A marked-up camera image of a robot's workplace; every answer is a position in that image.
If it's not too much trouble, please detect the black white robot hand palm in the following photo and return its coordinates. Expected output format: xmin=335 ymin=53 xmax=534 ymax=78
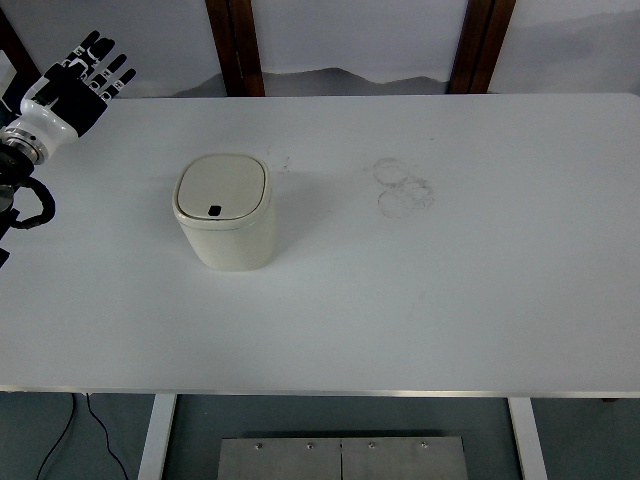
xmin=19 ymin=62 xmax=109 ymax=145

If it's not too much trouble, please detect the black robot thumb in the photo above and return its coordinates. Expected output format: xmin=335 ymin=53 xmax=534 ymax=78
xmin=32 ymin=63 xmax=67 ymax=105

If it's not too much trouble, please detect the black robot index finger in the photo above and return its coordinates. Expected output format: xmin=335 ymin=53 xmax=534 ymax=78
xmin=72 ymin=30 xmax=100 ymax=65

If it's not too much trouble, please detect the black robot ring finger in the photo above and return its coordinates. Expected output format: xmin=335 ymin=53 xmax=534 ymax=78
xmin=92 ymin=54 xmax=127 ymax=85

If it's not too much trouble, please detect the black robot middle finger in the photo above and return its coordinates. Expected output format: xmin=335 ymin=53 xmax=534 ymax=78
xmin=82 ymin=38 xmax=115 ymax=75

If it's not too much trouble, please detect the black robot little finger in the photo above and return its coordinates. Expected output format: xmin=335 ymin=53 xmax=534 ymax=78
xmin=99 ymin=68 xmax=137 ymax=100

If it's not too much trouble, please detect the cream plastic trash can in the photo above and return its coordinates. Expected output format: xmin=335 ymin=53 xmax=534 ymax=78
xmin=172 ymin=154 xmax=277 ymax=272

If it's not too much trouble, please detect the robot arm with silver wrist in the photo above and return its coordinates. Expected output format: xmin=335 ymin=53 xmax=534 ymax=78
xmin=1 ymin=30 xmax=136 ymax=234

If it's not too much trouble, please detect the left white table leg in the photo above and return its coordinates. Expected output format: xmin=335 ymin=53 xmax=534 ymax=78
xmin=137 ymin=394 xmax=178 ymax=480

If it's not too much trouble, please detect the white table leg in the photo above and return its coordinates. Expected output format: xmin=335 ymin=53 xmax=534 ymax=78
xmin=137 ymin=394 xmax=178 ymax=480
xmin=508 ymin=397 xmax=548 ymax=480

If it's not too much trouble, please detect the right white table leg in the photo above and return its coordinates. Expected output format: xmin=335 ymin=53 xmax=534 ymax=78
xmin=508 ymin=397 xmax=548 ymax=480

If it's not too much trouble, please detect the far left dark wooden frame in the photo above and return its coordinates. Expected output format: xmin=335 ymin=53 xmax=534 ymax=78
xmin=0 ymin=10 xmax=41 ymax=86

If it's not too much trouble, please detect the left brown wooden frame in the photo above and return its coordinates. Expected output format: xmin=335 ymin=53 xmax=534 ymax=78
xmin=205 ymin=0 xmax=265 ymax=97

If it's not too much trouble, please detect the brown wooden frame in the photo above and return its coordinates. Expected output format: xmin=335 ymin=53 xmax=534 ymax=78
xmin=446 ymin=0 xmax=516 ymax=94
xmin=205 ymin=0 xmax=265 ymax=97

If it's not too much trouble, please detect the black floor cable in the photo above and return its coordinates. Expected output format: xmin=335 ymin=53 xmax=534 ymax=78
xmin=35 ymin=392 xmax=132 ymax=480

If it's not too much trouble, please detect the right brown wooden frame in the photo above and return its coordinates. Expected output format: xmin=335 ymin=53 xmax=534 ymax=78
xmin=446 ymin=0 xmax=516 ymax=94

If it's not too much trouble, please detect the grey metal base plate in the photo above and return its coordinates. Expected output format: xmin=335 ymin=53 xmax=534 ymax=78
xmin=217 ymin=436 xmax=468 ymax=480

